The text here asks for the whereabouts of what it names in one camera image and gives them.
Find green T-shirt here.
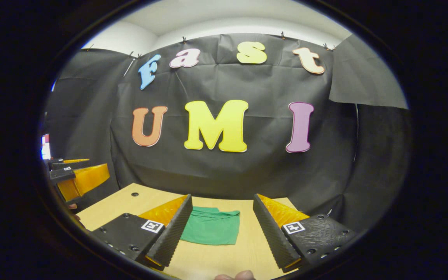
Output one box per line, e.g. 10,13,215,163
180,206,241,246

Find computer monitor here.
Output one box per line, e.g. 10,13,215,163
40,133,52,161

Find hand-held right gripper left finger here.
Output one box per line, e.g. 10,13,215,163
90,194,194,272

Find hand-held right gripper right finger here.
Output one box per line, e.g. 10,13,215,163
253,193,359,273

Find black backdrop cloth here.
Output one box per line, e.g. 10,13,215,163
41,33,413,234

